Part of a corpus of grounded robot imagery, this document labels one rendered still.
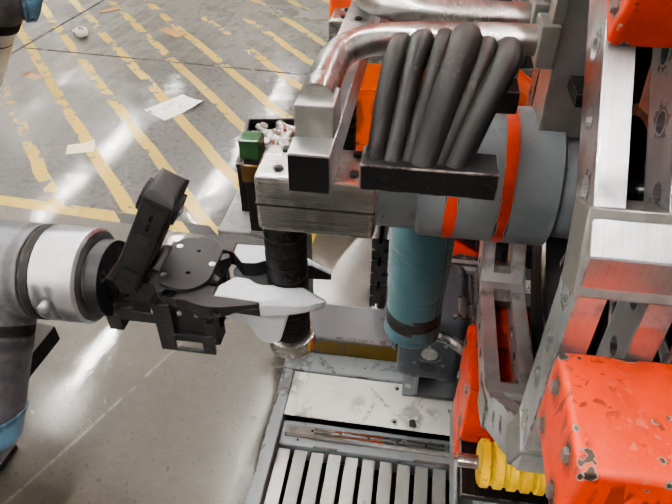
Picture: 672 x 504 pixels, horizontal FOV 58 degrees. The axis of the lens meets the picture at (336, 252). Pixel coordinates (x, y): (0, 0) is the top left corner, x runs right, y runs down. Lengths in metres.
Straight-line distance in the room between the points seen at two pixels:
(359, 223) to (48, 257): 0.28
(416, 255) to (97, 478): 0.91
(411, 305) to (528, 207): 0.33
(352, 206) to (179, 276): 0.17
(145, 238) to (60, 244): 0.10
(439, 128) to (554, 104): 0.21
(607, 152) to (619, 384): 0.14
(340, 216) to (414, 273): 0.40
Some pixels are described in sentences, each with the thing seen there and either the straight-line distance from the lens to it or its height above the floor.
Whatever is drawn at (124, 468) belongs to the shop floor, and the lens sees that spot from 1.45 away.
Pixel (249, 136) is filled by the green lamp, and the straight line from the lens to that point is 1.11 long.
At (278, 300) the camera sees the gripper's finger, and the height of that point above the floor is 0.83.
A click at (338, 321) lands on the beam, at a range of 1.47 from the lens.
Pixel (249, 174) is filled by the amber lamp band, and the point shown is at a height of 0.59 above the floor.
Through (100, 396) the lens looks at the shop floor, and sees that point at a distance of 1.59.
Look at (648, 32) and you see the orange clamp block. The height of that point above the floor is 1.06.
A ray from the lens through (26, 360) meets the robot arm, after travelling 0.65.
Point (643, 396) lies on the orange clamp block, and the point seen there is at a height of 0.88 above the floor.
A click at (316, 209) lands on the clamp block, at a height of 0.93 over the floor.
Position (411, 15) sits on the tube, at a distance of 0.61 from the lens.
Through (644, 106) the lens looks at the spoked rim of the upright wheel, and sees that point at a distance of 0.65.
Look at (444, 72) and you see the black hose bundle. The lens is 0.41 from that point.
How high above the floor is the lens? 1.18
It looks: 39 degrees down
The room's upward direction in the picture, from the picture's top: straight up
